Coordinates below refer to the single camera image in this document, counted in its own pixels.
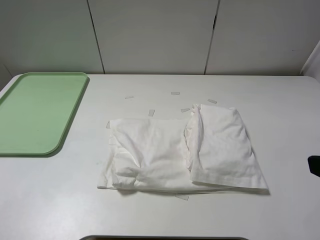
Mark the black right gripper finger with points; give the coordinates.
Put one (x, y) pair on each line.
(314, 164)

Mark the white short sleeve t-shirt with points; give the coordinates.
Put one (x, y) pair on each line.
(210, 151)

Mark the green plastic tray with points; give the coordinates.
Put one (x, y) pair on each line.
(37, 111)

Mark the clear tape piece near front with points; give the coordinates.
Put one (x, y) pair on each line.
(182, 197)

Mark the clear tape piece middle right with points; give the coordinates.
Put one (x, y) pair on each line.
(183, 110)

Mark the clear tape piece middle left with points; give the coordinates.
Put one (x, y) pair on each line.
(151, 112)

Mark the clear tape piece at shirt corner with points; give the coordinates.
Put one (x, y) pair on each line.
(108, 126)

